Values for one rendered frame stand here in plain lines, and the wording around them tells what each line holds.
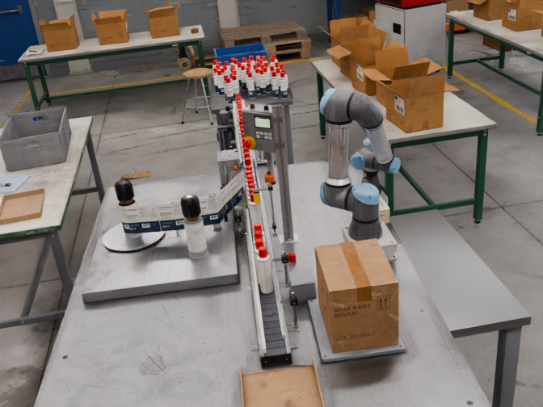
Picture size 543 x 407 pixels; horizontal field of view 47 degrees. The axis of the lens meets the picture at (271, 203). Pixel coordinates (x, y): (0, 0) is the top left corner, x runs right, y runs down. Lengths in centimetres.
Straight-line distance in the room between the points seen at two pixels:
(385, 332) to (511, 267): 218
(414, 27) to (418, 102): 387
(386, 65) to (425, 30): 326
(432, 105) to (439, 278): 185
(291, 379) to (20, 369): 213
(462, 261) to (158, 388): 138
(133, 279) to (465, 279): 141
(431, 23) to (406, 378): 640
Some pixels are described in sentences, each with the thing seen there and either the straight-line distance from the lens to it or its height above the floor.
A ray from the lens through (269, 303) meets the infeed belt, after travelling 251.
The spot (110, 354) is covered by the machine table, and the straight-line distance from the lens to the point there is 251.
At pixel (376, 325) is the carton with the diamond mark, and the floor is 95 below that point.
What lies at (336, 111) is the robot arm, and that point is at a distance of 260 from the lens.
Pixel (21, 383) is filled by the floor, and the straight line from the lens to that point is 390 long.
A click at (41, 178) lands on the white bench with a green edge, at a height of 80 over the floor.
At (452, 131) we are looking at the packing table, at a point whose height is 77.
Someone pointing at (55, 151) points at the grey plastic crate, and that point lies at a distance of 444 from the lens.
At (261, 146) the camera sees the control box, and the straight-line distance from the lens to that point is 281.
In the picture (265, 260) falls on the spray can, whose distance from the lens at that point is 247.
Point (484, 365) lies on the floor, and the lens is 358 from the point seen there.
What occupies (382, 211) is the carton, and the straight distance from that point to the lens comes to 307.
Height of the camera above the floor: 236
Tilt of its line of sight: 27 degrees down
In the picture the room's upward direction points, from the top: 6 degrees counter-clockwise
